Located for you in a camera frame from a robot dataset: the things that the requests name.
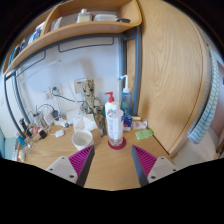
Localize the small black box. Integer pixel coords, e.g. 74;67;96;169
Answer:
38;129;48;140

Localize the steel tumbler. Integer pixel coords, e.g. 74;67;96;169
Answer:
33;112;46;128

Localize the green wipes packet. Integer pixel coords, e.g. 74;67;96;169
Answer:
134;128;155;141

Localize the black electric shaver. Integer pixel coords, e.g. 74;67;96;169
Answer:
18;117;33;138

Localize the flat round red coaster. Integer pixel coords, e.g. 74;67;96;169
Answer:
107;136;127;151

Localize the grey metal desk frame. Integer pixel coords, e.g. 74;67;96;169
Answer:
3;25;143;134

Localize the white earbud case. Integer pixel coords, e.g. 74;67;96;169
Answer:
54;128;66;138

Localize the striped hanging towel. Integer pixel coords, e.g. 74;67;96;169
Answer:
187;46;221;145

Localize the red flat packet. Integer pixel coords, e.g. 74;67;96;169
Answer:
28;124;39;134

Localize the wooden shelf unit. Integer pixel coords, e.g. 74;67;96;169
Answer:
1;0;143;76

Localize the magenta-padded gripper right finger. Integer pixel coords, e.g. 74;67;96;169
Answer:
130;144;179;187

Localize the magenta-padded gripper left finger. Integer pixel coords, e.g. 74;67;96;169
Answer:
45;144;96;188

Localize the black power cable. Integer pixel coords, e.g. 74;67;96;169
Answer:
51;87;81;104

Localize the wrapped round bun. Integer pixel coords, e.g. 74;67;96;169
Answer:
18;148;28;161

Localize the white power adapter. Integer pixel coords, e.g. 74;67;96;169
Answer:
43;109;60;123

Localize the white wall socket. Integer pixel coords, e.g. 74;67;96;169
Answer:
41;85;63;101

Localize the cream plastic cup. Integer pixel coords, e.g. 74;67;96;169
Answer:
71;129;95;152

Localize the small blue box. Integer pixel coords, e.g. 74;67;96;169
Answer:
123;114;134;128

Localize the clear plastic water bottle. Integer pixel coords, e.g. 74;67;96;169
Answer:
106;101;125;148

